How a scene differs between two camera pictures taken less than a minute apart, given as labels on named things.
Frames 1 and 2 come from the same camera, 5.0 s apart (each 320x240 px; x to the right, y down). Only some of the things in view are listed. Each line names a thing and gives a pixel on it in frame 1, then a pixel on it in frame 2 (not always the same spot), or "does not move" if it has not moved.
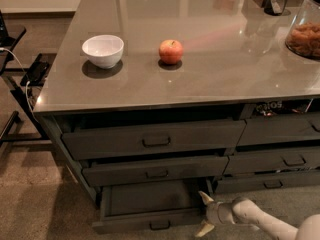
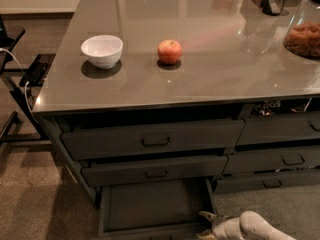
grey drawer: (121, 171) does not move
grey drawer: (121, 140) does not move
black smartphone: (36, 74) does not move
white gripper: (213, 213) to (224, 229)
